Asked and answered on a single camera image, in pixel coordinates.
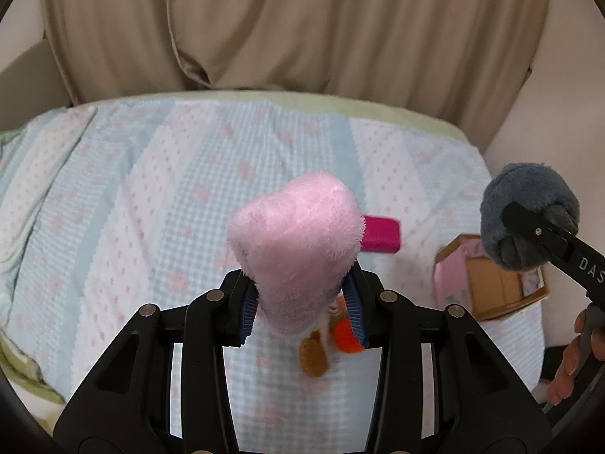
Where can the grey plush toy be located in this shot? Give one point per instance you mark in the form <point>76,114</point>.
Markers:
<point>537,188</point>

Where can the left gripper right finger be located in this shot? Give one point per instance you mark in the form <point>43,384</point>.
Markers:
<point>386,320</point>

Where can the orange plush carrot toy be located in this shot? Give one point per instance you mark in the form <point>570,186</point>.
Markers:
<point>344,338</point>

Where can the beige curtain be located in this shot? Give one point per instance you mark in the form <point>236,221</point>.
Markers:
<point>462,61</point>

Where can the pink cardboard box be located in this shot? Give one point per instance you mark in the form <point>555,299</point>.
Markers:
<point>464,275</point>

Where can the pink plush toy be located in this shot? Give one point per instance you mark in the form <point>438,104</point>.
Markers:
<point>296,245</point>

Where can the person's right hand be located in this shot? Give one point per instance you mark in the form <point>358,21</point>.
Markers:
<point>562,385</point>

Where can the brown and white plush toy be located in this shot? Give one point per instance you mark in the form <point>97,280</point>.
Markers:
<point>315,350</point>

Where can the finger of the right gripper black das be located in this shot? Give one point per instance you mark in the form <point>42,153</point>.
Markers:
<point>578,260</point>

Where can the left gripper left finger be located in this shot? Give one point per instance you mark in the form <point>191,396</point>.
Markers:
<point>217,319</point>

